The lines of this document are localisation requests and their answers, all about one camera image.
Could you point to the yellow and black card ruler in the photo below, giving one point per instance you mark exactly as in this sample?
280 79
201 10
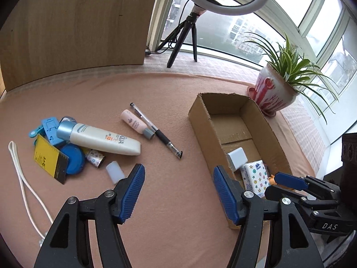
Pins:
46 153

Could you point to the dark brown box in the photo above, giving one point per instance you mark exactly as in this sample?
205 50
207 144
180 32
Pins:
350 150

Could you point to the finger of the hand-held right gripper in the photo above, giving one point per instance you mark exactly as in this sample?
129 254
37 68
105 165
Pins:
290 181
274 194

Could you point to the cardboard box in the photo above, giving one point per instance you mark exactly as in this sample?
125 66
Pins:
200 122

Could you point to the white sunscreen bottle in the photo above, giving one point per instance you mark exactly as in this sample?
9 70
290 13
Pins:
103 139

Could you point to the spider plant in red-white pot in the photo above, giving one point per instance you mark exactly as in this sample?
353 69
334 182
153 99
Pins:
272 95

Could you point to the pink cosmetic tube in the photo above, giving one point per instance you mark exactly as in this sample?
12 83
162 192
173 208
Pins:
132 120

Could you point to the orange toy figure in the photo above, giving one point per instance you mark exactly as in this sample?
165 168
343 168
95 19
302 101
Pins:
272 180

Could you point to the white charger cube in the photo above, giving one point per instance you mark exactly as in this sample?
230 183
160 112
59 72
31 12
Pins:
237 159

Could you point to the blue clip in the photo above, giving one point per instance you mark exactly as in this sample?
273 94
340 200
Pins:
35 132

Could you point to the patterned tissue packet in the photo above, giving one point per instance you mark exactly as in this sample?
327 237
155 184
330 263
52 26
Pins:
255 177

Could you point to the white translucent cap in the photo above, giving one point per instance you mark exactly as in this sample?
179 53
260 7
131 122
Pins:
115 171

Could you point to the small patterned roll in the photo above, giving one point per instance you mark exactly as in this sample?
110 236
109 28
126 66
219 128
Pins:
94 158

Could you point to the blue round disc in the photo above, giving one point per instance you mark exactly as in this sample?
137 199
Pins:
75 159

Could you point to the black tripod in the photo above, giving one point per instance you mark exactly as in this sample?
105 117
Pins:
194 44

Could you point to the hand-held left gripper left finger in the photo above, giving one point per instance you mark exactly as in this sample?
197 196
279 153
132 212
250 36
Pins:
134 192

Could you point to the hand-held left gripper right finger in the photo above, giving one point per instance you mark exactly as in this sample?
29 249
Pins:
227 198

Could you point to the clear black gel pen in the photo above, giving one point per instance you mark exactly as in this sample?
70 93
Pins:
164 138

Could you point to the large light wood panel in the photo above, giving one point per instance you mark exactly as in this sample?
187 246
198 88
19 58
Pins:
78 25

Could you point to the pink table cloth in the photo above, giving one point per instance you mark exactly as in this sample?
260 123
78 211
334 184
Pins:
161 173

